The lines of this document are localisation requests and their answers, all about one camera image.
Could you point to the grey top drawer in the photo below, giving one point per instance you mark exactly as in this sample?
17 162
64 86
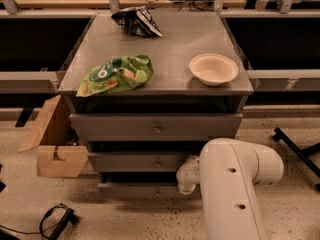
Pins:
155 127

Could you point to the grey middle drawer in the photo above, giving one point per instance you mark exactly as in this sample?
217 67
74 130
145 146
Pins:
137 161

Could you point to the green chip bag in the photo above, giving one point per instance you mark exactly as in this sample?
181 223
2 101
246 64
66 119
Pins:
117 75

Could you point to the black stand leg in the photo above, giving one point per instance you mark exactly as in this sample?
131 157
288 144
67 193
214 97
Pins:
303 154

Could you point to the brown cardboard box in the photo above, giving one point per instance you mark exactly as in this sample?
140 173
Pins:
49 136

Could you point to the grey bottom drawer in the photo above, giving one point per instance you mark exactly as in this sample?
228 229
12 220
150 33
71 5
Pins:
125 185

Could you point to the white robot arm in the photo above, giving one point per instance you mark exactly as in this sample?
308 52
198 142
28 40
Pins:
226 172

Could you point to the black crumpled snack bag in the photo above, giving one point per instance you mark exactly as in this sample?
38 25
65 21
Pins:
137 21

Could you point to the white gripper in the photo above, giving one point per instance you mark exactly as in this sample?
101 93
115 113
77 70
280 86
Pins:
187 176

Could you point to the grey drawer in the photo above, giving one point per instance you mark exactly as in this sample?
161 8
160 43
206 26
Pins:
125 185
155 127
137 161

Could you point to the white paper bowl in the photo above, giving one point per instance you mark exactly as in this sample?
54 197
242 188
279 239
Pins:
213 69

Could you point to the grey drawer cabinet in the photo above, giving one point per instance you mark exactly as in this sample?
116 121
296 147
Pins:
172 88

